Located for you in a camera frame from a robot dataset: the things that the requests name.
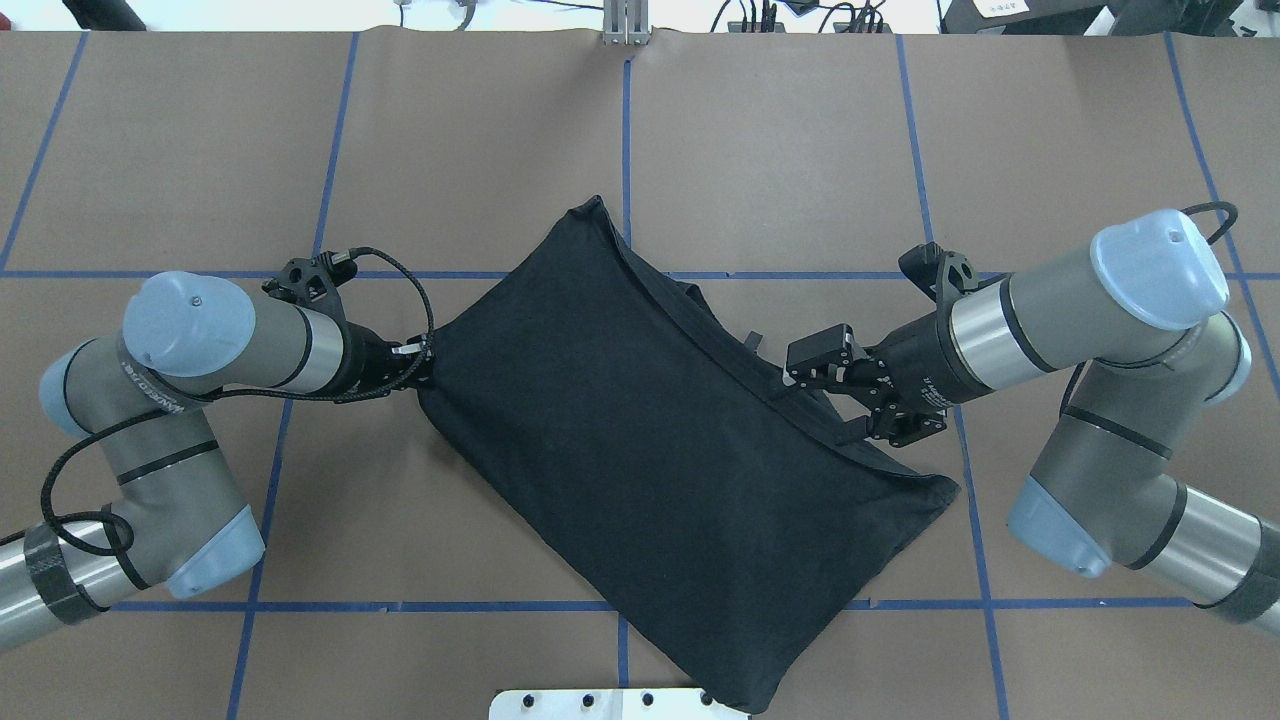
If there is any bundle of black cables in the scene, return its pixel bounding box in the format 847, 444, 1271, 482
710, 0, 896, 35

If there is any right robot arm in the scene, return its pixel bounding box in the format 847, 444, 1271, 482
782, 201, 1277, 635

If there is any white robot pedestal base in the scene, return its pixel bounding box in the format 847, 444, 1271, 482
488, 687, 751, 719

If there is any aluminium frame post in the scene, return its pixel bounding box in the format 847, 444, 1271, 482
602, 0, 652, 47

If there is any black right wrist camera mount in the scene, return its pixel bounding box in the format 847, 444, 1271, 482
897, 242, 982, 307

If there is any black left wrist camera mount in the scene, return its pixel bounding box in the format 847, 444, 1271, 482
261, 251, 358, 307

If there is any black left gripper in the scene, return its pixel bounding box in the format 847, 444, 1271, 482
335, 323, 435, 401

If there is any black graphic t-shirt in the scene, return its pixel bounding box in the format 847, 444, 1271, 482
419, 196, 959, 714

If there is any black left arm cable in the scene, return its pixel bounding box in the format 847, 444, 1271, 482
40, 247, 436, 561

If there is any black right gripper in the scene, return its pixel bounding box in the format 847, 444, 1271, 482
786, 318, 966, 448

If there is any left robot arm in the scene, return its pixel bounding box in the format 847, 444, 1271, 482
3, 268, 433, 651

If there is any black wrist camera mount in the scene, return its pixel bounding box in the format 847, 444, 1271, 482
261, 251, 358, 307
897, 242, 982, 307

